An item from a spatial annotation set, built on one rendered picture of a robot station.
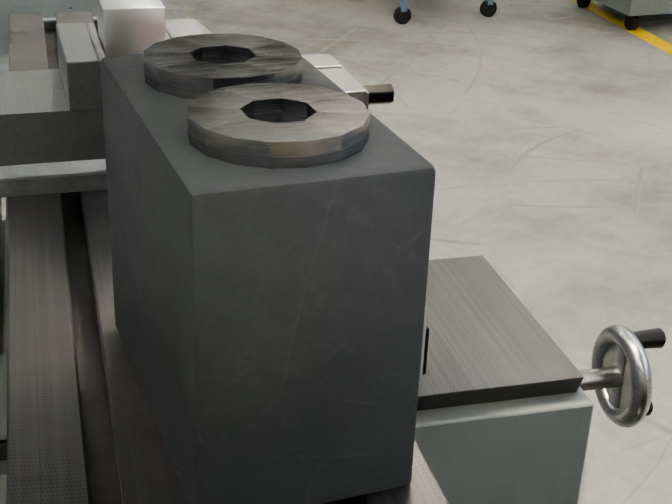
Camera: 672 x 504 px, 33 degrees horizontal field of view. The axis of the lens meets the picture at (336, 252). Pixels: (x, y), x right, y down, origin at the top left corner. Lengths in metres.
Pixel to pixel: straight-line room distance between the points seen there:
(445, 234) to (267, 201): 2.64
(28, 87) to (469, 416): 0.50
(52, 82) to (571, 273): 2.13
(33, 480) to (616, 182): 3.11
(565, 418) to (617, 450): 1.21
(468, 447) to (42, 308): 0.47
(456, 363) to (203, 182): 0.65
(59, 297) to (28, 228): 0.12
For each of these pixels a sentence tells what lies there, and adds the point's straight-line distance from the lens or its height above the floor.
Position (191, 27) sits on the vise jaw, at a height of 1.04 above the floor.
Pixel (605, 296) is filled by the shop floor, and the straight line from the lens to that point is 2.91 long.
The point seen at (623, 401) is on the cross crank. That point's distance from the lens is 1.33.
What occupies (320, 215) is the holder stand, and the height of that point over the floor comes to 1.10.
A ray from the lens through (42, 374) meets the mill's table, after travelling 0.73.
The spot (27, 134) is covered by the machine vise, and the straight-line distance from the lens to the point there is 0.98.
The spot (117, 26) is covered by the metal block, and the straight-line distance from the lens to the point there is 0.99.
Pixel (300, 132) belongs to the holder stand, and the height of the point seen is 1.13.
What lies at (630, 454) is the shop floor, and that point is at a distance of 2.34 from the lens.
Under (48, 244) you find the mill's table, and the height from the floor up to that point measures 0.93.
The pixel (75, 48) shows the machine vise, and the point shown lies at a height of 1.04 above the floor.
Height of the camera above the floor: 1.32
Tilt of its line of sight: 26 degrees down
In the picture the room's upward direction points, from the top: 2 degrees clockwise
